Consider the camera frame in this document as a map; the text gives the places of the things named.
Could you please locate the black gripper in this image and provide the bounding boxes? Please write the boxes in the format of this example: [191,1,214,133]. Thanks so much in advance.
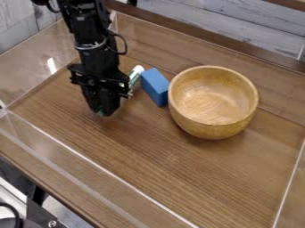
[68,37,130,116]

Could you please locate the green white marker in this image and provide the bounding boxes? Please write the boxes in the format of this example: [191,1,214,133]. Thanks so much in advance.
[99,65,144,104]

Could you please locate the blue foam block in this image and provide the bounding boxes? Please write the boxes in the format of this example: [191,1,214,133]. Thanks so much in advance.
[140,68,168,107]

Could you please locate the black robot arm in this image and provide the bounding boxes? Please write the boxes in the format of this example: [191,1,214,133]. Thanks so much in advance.
[31,0,131,117]

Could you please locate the brown wooden bowl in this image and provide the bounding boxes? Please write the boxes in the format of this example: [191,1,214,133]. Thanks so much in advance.
[168,65,259,140]

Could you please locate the clear acrylic tray walls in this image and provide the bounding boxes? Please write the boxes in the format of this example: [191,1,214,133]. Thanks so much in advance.
[0,9,305,228]

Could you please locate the black cable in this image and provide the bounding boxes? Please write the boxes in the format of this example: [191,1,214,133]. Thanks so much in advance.
[0,201,24,228]

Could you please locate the black table leg bracket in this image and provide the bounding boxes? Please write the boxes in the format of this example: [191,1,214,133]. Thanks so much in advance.
[26,186,68,228]

